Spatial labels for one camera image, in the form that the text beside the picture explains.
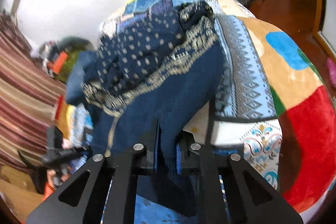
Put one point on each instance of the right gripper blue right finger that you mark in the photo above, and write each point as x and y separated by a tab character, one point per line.
183	159

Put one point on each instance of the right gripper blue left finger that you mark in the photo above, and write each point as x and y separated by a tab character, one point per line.
152	145

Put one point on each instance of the navy patterned hoodie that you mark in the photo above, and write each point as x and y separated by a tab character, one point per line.
149	66

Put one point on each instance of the blue patchwork bed cover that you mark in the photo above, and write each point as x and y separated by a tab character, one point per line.
242	112

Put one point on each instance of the striped red curtain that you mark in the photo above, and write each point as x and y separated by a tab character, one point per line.
28	98

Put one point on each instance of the folded blue denim jeans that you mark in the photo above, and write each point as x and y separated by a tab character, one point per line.
74	93

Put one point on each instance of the orange box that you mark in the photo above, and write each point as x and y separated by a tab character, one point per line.
58	64

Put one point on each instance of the colourful fleece blanket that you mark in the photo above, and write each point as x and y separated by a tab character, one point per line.
305	112

